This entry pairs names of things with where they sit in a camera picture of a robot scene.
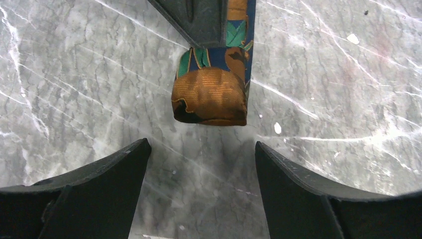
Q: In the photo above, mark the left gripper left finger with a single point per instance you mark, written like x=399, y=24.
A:
x=95, y=201

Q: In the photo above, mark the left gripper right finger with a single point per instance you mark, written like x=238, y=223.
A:
x=301, y=204

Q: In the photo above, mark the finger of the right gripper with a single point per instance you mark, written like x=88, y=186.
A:
x=202, y=23

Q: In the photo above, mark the colourful patterned tie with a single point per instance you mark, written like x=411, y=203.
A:
x=212, y=85

